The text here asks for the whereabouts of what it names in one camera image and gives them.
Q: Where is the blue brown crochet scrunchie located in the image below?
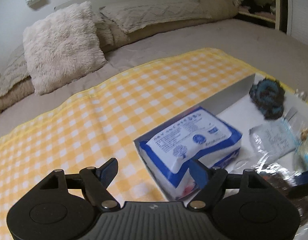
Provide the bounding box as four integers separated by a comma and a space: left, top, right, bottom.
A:
249, 78, 285, 120

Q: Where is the yellow white checkered blanket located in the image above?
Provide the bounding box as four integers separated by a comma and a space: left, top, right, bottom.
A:
0, 48, 257, 239

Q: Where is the grey quilted pillow right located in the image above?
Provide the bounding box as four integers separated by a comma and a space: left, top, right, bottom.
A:
100, 0, 211, 34

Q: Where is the grey quilted pillow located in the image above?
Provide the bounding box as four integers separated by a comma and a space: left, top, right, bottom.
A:
0, 44, 29, 98
100, 0, 211, 34

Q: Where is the clear bag with dark items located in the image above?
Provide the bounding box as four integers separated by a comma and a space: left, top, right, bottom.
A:
235, 154, 308, 230

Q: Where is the grey quilted pillow left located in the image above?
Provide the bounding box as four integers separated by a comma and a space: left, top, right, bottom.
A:
0, 44, 29, 98

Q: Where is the white cardboard box tray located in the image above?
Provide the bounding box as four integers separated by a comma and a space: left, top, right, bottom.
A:
133, 72, 308, 240

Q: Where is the blue white tissue pack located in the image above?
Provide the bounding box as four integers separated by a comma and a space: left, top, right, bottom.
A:
136, 107, 242, 200

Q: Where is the fluffy white pillow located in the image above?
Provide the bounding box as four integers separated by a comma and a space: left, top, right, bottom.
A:
23, 2, 107, 95

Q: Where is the silver foil snack packet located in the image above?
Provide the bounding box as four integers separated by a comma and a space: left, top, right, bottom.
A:
248, 118, 307, 163

